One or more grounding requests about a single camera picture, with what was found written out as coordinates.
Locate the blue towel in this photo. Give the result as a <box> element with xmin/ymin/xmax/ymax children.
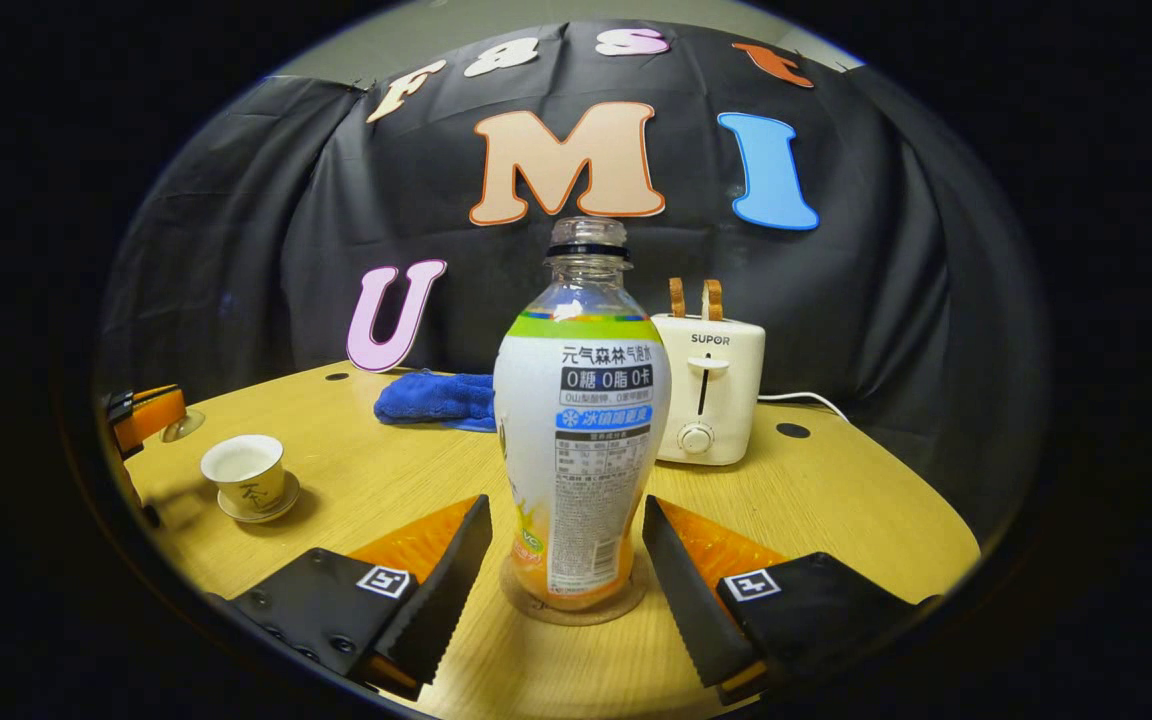
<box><xmin>373</xmin><ymin>370</ymin><xmax>497</xmax><ymax>433</ymax></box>

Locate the cream teacup lid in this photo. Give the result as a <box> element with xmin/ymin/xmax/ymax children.
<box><xmin>161</xmin><ymin>407</ymin><xmax>206</xmax><ymax>444</ymax></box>

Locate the white toaster cable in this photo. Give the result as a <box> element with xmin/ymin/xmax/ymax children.
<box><xmin>758</xmin><ymin>391</ymin><xmax>852</xmax><ymax>424</ymax></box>

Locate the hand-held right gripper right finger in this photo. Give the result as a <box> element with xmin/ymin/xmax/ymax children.
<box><xmin>641</xmin><ymin>494</ymin><xmax>940</xmax><ymax>706</ymax></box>

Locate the black backdrop cloth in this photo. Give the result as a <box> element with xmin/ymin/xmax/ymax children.
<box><xmin>96</xmin><ymin>20</ymin><xmax>1052</xmax><ymax>541</ymax></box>

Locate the cream teacup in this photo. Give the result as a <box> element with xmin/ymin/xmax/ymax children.
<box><xmin>200</xmin><ymin>434</ymin><xmax>286</xmax><ymax>515</ymax></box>

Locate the round cork coaster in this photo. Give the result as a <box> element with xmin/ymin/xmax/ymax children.
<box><xmin>499</xmin><ymin>550</ymin><xmax>650</xmax><ymax>628</ymax></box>

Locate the white toaster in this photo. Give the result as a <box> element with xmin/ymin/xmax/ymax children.
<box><xmin>648</xmin><ymin>313</ymin><xmax>767</xmax><ymax>467</ymax></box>

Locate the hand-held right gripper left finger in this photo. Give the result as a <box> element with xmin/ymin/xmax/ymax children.
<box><xmin>231</xmin><ymin>493</ymin><xmax>494</xmax><ymax>701</ymax></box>

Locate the plastic water bottle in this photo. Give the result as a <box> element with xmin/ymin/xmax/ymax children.
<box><xmin>492</xmin><ymin>216</ymin><xmax>673</xmax><ymax>612</ymax></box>

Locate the cream saucer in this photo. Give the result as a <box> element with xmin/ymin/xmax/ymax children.
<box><xmin>216</xmin><ymin>470</ymin><xmax>302</xmax><ymax>525</ymax></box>

